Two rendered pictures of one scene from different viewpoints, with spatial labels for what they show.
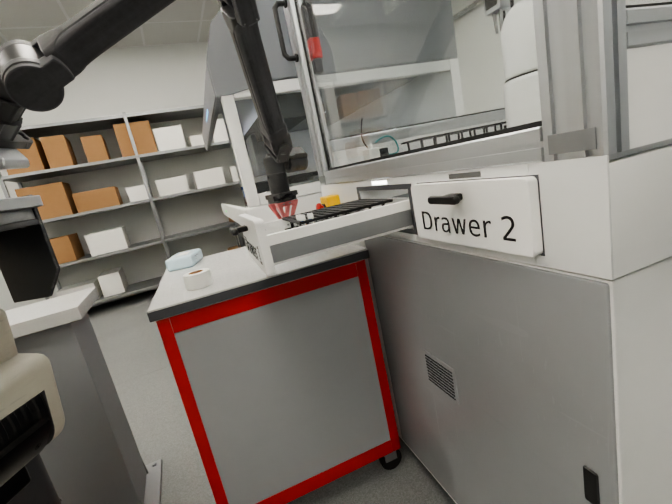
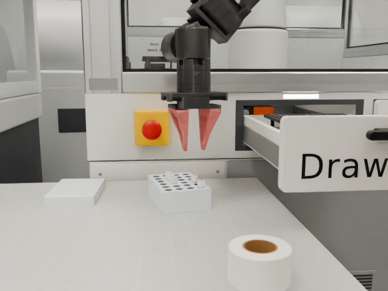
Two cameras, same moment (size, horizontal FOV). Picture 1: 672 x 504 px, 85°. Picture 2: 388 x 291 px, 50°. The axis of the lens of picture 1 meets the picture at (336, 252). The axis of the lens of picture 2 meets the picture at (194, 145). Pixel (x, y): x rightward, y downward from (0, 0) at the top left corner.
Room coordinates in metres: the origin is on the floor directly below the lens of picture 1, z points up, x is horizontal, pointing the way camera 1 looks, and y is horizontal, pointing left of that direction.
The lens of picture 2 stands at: (0.95, 0.82, 0.99)
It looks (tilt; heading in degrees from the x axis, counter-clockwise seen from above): 10 degrees down; 283
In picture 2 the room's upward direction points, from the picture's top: straight up
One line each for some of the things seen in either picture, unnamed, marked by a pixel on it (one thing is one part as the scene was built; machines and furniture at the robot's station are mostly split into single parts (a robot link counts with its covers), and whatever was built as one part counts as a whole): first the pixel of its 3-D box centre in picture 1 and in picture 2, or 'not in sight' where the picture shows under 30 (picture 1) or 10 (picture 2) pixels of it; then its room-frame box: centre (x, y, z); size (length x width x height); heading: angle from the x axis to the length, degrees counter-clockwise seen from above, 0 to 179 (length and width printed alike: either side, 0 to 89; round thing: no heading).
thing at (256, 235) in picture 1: (254, 240); (376, 152); (0.82, 0.17, 0.87); 0.29 x 0.02 x 0.11; 18
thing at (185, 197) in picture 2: not in sight; (177, 191); (1.14, 0.12, 0.78); 0.12 x 0.08 x 0.04; 120
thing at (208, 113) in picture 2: (284, 210); (195, 123); (1.11, 0.12, 0.90); 0.07 x 0.07 x 0.09; 29
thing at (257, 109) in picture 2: not in sight; (254, 115); (1.05, -0.50, 0.86); 0.11 x 0.04 x 0.06; 18
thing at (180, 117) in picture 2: (284, 210); (191, 123); (1.11, 0.13, 0.90); 0.07 x 0.07 x 0.09; 29
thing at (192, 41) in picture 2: (276, 165); (191, 44); (1.11, 0.12, 1.04); 0.07 x 0.06 x 0.07; 123
